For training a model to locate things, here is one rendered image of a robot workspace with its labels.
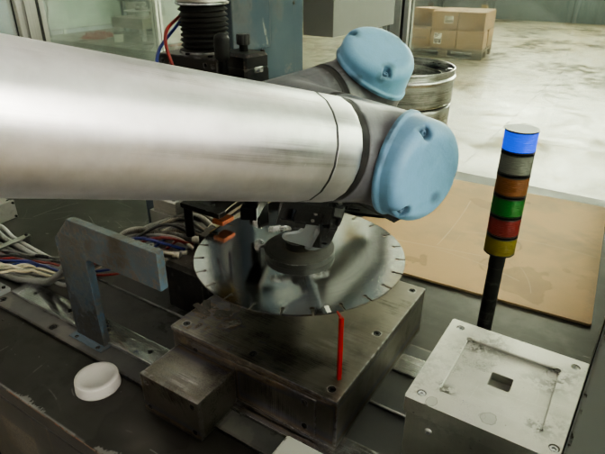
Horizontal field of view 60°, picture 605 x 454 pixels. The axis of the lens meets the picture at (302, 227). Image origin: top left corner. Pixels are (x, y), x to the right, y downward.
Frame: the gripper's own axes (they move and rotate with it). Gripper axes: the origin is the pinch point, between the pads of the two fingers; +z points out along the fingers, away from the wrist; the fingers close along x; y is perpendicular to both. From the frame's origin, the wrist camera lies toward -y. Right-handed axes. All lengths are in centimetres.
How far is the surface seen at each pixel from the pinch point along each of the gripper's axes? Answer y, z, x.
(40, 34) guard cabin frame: 72, 50, -93
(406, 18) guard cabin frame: -37, 27, -104
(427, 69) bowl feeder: -40, 25, -79
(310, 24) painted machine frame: 1.5, -3.6, -47.0
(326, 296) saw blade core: -1.4, -1.6, 9.6
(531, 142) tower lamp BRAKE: -24.8, -20.7, -6.9
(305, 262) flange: 0.7, 1.8, 2.5
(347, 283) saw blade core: -4.8, -0.7, 6.6
